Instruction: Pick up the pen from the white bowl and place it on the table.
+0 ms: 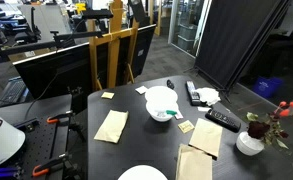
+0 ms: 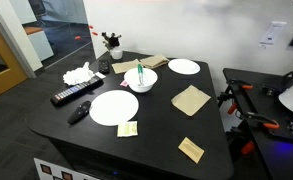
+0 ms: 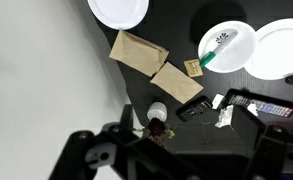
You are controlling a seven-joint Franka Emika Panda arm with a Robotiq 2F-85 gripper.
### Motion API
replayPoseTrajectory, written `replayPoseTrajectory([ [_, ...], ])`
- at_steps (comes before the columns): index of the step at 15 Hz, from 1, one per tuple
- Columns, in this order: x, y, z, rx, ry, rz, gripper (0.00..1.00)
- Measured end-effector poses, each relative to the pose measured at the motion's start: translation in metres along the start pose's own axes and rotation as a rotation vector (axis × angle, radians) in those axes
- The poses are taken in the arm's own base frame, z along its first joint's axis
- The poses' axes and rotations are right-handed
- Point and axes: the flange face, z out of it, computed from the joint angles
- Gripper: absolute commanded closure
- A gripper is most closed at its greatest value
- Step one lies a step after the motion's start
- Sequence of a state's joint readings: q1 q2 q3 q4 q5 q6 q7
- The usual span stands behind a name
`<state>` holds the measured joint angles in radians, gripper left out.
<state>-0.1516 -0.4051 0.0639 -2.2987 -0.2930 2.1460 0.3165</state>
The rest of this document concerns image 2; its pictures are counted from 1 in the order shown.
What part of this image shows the green capped marker pen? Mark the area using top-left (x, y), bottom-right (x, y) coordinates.
top-left (137, 64), bottom-right (144, 86)

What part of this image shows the white ceramic bowl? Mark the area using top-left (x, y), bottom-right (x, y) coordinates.
top-left (124, 68), bottom-right (158, 93)

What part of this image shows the small pink packet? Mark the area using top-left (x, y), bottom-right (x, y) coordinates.
top-left (120, 80), bottom-right (128, 87)

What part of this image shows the brown folded napkin stack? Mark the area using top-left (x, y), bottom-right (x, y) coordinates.
top-left (140, 54), bottom-right (169, 69)

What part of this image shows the flat brown napkin rear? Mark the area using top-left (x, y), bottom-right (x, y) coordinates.
top-left (112, 59), bottom-right (140, 74)

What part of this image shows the large white plate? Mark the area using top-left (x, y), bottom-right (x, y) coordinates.
top-left (89, 90), bottom-right (139, 126)

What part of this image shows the pale green sachet packet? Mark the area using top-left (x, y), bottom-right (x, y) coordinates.
top-left (117, 121), bottom-right (138, 137)

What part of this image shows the small white plate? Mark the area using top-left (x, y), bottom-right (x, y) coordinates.
top-left (168, 59), bottom-right (200, 75)

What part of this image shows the brown paper napkin right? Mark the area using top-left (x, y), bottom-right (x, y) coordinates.
top-left (171, 85), bottom-right (211, 116)

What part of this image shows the black remote near vase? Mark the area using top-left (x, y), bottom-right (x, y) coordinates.
top-left (99, 60), bottom-right (110, 74)

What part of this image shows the small black curved remote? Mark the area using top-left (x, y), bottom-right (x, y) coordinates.
top-left (67, 101), bottom-right (91, 125)

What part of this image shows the crumpled white tissue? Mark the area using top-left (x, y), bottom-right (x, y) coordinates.
top-left (63, 62), bottom-right (94, 85)

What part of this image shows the long black tv remote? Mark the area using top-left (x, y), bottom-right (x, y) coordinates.
top-left (50, 76), bottom-right (103, 106)

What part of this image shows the checkered calibration board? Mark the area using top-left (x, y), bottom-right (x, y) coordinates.
top-left (34, 158), bottom-right (98, 180)

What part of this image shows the black side table with clamps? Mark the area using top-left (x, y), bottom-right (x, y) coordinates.
top-left (218, 68), bottom-right (293, 180)

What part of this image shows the white wall device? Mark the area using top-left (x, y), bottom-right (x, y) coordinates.
top-left (259, 21), bottom-right (286, 46)

